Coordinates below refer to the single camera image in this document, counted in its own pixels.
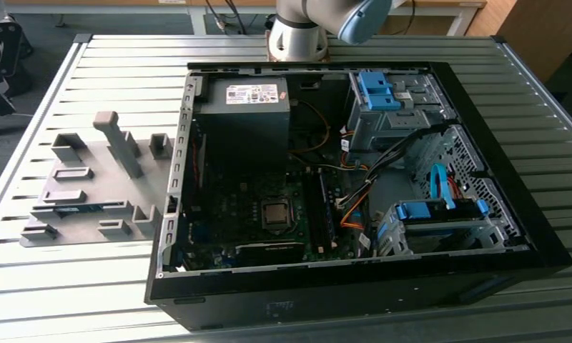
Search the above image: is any black cable bundle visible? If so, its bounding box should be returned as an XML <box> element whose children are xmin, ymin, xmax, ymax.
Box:
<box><xmin>338</xmin><ymin>124</ymin><xmax>447</xmax><ymax>212</ymax></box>

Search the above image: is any silver CPU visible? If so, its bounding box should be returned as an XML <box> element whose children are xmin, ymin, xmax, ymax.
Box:
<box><xmin>266</xmin><ymin>204</ymin><xmax>290</xmax><ymax>224</ymax></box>

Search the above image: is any wooden cabinet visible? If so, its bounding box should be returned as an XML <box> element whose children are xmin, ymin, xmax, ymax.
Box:
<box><xmin>467</xmin><ymin>0</ymin><xmax>572</xmax><ymax>83</ymax></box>

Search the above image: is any CPU socket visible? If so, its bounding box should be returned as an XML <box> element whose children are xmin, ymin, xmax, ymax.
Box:
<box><xmin>259</xmin><ymin>197</ymin><xmax>297</xmax><ymax>233</ymax></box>

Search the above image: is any green motherboard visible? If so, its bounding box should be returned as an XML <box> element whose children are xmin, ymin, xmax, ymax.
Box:
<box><xmin>186</xmin><ymin>167</ymin><xmax>363</xmax><ymax>269</ymax></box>

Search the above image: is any black graphics card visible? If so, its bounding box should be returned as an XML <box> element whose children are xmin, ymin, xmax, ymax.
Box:
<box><xmin>235</xmin><ymin>242</ymin><xmax>306</xmax><ymax>267</ymax></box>

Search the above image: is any blue flat wire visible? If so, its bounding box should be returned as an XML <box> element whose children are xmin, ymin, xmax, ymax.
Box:
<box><xmin>430</xmin><ymin>162</ymin><xmax>457</xmax><ymax>210</ymax></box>

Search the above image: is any grey power supply unit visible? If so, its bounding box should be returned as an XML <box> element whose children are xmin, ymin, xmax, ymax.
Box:
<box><xmin>198</xmin><ymin>76</ymin><xmax>293</xmax><ymax>172</ymax></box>

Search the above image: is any dark RAM stick with label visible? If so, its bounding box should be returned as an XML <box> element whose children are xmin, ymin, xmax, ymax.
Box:
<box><xmin>32</xmin><ymin>202</ymin><xmax>126</xmax><ymax>213</ymax></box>

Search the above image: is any grey metal drive cage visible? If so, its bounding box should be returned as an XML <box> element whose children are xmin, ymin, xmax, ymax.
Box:
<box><xmin>347</xmin><ymin>71</ymin><xmax>459</xmax><ymax>153</ymax></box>

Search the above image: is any hard disk in blue carrier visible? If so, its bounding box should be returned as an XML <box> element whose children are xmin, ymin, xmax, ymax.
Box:
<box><xmin>394</xmin><ymin>199</ymin><xmax>489</xmax><ymax>229</ymax></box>

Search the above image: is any grey parts rack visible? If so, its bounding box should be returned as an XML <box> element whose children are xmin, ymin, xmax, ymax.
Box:
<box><xmin>19</xmin><ymin>110</ymin><xmax>183</xmax><ymax>248</ymax></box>

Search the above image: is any thin orange wire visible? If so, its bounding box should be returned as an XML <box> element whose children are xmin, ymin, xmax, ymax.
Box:
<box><xmin>289</xmin><ymin>101</ymin><xmax>334</xmax><ymax>154</ymax></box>

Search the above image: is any orange wire bundle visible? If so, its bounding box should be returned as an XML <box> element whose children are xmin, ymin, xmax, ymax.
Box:
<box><xmin>341</xmin><ymin>203</ymin><xmax>363</xmax><ymax>229</ymax></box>

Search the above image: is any black wire mesh bin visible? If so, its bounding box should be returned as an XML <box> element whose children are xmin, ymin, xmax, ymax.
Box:
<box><xmin>7</xmin><ymin>14</ymin><xmax>35</xmax><ymax>60</ymax></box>

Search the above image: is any black open PC case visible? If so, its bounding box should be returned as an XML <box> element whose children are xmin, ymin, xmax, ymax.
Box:
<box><xmin>144</xmin><ymin>60</ymin><xmax>572</xmax><ymax>332</ymax></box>

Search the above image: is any black RAM slot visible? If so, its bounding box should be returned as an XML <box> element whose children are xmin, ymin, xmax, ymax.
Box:
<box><xmin>303</xmin><ymin>167</ymin><xmax>327</xmax><ymax>251</ymax></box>

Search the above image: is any blue plastic drive carrier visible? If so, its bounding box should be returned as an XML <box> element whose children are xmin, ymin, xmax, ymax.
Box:
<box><xmin>357</xmin><ymin>71</ymin><xmax>397</xmax><ymax>110</ymax></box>

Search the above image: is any grey metal disk bay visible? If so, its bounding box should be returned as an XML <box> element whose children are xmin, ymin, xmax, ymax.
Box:
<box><xmin>374</xmin><ymin>199</ymin><xmax>526</xmax><ymax>257</ymax></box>

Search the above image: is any white frame desk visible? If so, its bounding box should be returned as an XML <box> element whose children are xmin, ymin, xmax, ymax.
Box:
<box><xmin>0</xmin><ymin>0</ymin><xmax>487</xmax><ymax>36</ymax></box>

